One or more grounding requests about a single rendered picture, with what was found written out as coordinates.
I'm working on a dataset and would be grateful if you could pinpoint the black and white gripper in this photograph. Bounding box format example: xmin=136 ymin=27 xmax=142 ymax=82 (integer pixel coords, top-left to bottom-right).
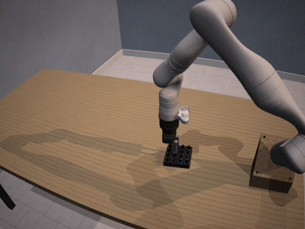
xmin=158 ymin=105 xmax=189 ymax=153

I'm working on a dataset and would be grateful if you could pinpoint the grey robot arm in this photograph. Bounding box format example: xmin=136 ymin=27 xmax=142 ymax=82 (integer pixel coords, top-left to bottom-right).
xmin=153 ymin=0 xmax=305 ymax=174

